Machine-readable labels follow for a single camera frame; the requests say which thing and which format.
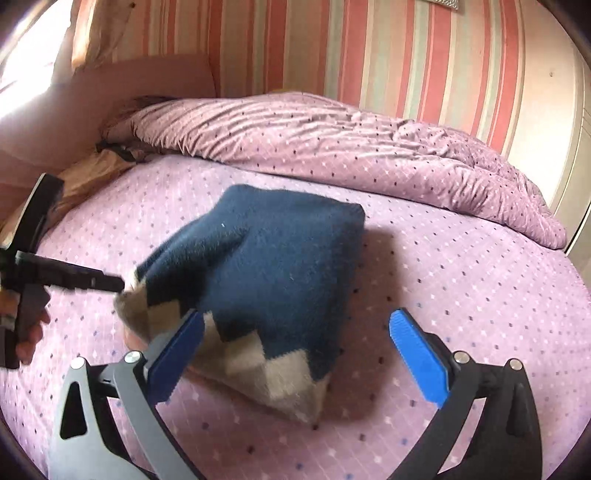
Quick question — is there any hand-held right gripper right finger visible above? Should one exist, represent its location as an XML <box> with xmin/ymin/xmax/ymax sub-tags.
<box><xmin>388</xmin><ymin>308</ymin><xmax>543</xmax><ymax>480</ymax></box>

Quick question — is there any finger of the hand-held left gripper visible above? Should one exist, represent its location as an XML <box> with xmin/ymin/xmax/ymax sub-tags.
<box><xmin>42</xmin><ymin>257</ymin><xmax>125</xmax><ymax>294</ymax></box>

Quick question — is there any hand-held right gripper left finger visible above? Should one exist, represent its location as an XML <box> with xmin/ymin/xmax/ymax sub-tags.
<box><xmin>48</xmin><ymin>311</ymin><xmax>205</xmax><ymax>480</ymax></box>

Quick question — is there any navy argyle knit sweater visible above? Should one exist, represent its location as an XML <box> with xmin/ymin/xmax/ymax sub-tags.
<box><xmin>113</xmin><ymin>184</ymin><xmax>366</xmax><ymax>424</ymax></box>

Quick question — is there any person's left hand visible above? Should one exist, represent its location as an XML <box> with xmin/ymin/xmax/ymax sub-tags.
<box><xmin>16</xmin><ymin>307</ymin><xmax>51</xmax><ymax>365</ymax></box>

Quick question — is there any tan pillow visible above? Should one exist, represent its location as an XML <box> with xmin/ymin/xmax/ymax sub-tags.
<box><xmin>0</xmin><ymin>152</ymin><xmax>134</xmax><ymax>241</ymax></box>

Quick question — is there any purple dotted bed sheet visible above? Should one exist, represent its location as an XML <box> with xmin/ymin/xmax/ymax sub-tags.
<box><xmin>0</xmin><ymin>154</ymin><xmax>591</xmax><ymax>480</ymax></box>

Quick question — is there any pink headboard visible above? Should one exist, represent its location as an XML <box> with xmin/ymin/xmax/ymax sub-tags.
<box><xmin>0</xmin><ymin>55</ymin><xmax>220</xmax><ymax>195</ymax></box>

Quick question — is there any beige curtain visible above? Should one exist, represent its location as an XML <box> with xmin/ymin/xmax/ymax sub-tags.
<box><xmin>69</xmin><ymin>0</ymin><xmax>153</xmax><ymax>70</ymax></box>

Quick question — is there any purple dotted duvet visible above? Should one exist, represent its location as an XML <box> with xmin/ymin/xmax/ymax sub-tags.
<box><xmin>104</xmin><ymin>91</ymin><xmax>568</xmax><ymax>250</ymax></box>

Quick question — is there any white wardrobe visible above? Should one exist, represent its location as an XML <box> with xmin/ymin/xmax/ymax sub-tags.
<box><xmin>508</xmin><ymin>0</ymin><xmax>591</xmax><ymax>278</ymax></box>

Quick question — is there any black strap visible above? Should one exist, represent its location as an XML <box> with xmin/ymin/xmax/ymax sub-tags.
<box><xmin>97</xmin><ymin>143</ymin><xmax>139</xmax><ymax>162</ymax></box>

